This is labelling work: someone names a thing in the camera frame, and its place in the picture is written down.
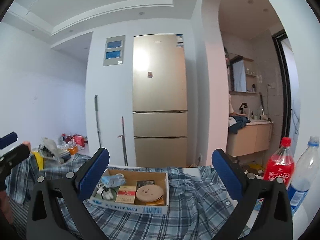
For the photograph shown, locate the blue tissue pack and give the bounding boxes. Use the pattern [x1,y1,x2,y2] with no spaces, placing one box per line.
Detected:
[101,173,126,188]

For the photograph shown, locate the gold red cigarette carton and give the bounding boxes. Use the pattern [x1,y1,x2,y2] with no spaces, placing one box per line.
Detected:
[115,185,136,205]

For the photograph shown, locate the black face tissue pack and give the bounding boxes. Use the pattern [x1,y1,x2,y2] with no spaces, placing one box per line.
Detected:
[136,180,155,189]

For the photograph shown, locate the person's left hand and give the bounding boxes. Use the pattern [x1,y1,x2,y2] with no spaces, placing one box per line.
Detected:
[0,191,13,224]

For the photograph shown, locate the floor clutter bags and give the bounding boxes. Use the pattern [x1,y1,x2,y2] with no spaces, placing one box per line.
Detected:
[31,133,89,171]

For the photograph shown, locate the clear blue-label water bottle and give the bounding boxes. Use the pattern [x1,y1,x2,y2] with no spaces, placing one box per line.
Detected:
[287,136,319,214]

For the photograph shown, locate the white earbud toy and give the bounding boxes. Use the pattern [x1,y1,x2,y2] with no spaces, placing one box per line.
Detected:
[97,183,114,200]

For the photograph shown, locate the blue plaid cloth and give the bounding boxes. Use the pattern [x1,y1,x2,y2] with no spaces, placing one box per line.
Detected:
[5,154,234,239]

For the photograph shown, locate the beige vanity cabinet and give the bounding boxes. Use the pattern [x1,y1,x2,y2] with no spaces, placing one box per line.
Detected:
[226,121,273,157]

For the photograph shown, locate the white cardboard tray box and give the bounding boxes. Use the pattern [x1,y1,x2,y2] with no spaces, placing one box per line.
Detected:
[89,168,169,215]

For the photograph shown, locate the dark blue clothes pile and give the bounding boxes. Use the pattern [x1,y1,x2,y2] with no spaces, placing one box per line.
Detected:
[228,115,251,134]

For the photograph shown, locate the yellow sponge block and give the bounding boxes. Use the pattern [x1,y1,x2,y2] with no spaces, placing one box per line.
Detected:
[145,197,165,206]

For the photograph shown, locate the grey electrical panel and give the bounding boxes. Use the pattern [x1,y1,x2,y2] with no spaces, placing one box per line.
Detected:
[103,35,125,66]

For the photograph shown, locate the gold refrigerator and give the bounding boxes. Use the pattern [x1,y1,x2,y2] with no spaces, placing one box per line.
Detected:
[132,34,188,167]

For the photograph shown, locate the green card with black ring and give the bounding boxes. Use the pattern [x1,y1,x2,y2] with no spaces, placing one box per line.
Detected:
[97,187,117,202]

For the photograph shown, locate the grey mop handle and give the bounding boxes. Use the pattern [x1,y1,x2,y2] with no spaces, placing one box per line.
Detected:
[94,94,101,148]

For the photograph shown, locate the dark broom handle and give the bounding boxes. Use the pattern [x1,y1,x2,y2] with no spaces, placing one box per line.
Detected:
[118,116,128,166]

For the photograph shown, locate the wall mirror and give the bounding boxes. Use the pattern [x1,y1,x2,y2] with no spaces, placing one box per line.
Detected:
[231,58,246,92]

